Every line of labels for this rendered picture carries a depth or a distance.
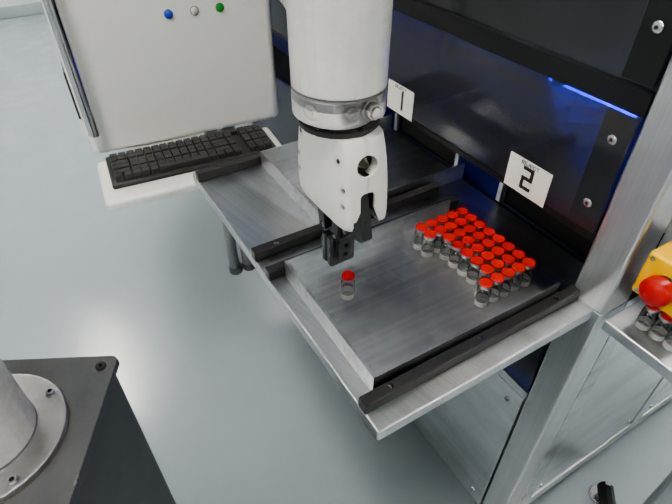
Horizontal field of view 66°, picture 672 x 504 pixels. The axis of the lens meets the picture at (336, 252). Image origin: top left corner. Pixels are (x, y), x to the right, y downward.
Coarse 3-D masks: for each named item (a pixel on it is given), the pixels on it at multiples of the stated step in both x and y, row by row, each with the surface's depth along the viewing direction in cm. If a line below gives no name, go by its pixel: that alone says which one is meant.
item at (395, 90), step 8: (392, 80) 104; (392, 88) 105; (400, 88) 102; (392, 96) 106; (400, 96) 103; (408, 96) 101; (392, 104) 107; (400, 104) 104; (408, 104) 102; (400, 112) 105; (408, 112) 103
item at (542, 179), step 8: (512, 152) 82; (512, 160) 83; (520, 160) 82; (512, 168) 84; (520, 168) 82; (536, 168) 79; (512, 176) 84; (520, 176) 83; (528, 176) 81; (536, 176) 80; (544, 176) 78; (552, 176) 77; (512, 184) 85; (528, 184) 82; (536, 184) 80; (544, 184) 79; (520, 192) 84; (536, 192) 81; (544, 192) 80; (536, 200) 82; (544, 200) 80
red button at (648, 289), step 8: (648, 280) 66; (656, 280) 65; (664, 280) 65; (640, 288) 67; (648, 288) 66; (656, 288) 65; (664, 288) 64; (640, 296) 67; (648, 296) 66; (656, 296) 65; (664, 296) 64; (648, 304) 67; (656, 304) 66; (664, 304) 65
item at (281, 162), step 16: (384, 128) 123; (288, 144) 111; (400, 144) 118; (272, 160) 112; (288, 160) 113; (400, 160) 113; (416, 160) 113; (432, 160) 113; (272, 176) 108; (288, 176) 108; (400, 176) 108; (416, 176) 108; (432, 176) 102; (448, 176) 105; (288, 192) 103; (304, 192) 103; (400, 192) 100; (304, 208) 98
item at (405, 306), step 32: (384, 224) 90; (320, 256) 86; (384, 256) 89; (416, 256) 89; (320, 288) 83; (384, 288) 83; (416, 288) 83; (448, 288) 83; (320, 320) 77; (352, 320) 78; (384, 320) 78; (416, 320) 78; (448, 320) 78; (480, 320) 78; (352, 352) 69; (384, 352) 73; (416, 352) 73
